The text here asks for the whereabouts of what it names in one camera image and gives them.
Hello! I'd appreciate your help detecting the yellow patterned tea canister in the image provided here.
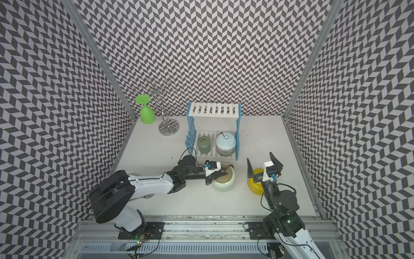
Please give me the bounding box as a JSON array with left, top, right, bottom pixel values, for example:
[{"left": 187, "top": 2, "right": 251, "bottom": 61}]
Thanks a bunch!
[{"left": 248, "top": 168, "right": 264, "bottom": 195}]

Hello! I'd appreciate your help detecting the cream canister brown lid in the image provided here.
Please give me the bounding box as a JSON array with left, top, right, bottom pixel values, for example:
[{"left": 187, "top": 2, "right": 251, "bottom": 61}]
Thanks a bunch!
[{"left": 212, "top": 164, "right": 236, "bottom": 192}]

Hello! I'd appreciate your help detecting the light blue tea canister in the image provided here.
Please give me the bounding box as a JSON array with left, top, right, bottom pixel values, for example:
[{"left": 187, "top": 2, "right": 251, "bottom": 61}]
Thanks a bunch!
[{"left": 216, "top": 132, "right": 236, "bottom": 156}]

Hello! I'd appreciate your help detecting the blue white two-tier shelf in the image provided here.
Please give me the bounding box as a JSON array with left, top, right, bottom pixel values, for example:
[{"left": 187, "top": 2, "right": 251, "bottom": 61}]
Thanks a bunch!
[{"left": 185, "top": 101, "right": 242, "bottom": 161}]

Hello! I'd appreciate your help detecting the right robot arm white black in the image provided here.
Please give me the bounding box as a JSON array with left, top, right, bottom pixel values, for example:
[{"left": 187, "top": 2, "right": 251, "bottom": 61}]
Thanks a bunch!
[{"left": 247, "top": 153, "right": 325, "bottom": 259}]

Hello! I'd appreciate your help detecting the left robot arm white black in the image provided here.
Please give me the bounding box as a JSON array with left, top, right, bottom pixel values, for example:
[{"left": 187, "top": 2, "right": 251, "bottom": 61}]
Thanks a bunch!
[{"left": 88, "top": 155, "right": 227, "bottom": 234}]

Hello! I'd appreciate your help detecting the small green tea canister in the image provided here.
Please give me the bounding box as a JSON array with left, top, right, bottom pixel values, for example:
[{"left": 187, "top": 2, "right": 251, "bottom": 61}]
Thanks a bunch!
[{"left": 197, "top": 136, "right": 211, "bottom": 154}]

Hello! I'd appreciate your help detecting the green plastic wine glass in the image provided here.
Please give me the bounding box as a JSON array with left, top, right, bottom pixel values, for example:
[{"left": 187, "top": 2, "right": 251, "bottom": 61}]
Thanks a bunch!
[{"left": 135, "top": 94, "right": 155, "bottom": 124}]

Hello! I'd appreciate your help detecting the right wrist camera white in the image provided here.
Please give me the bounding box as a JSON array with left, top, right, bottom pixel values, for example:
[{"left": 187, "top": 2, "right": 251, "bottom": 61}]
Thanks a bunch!
[{"left": 262, "top": 161, "right": 280, "bottom": 182}]

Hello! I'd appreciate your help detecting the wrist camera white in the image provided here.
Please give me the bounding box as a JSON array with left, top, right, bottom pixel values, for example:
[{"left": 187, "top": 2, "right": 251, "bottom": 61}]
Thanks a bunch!
[
  {"left": 204, "top": 160, "right": 222, "bottom": 173},
  {"left": 262, "top": 161, "right": 280, "bottom": 182}
]

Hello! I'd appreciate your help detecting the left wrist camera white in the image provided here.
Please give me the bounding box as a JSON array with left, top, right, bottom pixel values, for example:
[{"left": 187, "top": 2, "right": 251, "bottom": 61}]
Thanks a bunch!
[{"left": 204, "top": 160, "right": 222, "bottom": 173}]

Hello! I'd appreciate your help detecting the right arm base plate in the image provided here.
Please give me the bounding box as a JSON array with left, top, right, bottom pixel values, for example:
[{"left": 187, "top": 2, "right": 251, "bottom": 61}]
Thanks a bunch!
[{"left": 244, "top": 221, "right": 268, "bottom": 240}]

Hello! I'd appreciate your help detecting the chrome wire cup stand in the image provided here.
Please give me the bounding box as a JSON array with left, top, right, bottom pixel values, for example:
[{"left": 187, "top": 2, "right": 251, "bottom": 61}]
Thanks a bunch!
[{"left": 145, "top": 78, "right": 180, "bottom": 137}]

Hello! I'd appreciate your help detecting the aluminium front rail frame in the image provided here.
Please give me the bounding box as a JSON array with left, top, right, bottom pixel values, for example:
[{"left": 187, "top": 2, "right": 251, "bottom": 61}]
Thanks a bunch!
[{"left": 63, "top": 216, "right": 349, "bottom": 259}]

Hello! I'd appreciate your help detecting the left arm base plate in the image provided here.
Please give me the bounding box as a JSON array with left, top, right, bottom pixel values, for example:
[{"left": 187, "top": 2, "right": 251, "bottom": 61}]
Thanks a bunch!
[{"left": 118, "top": 221, "right": 165, "bottom": 241}]

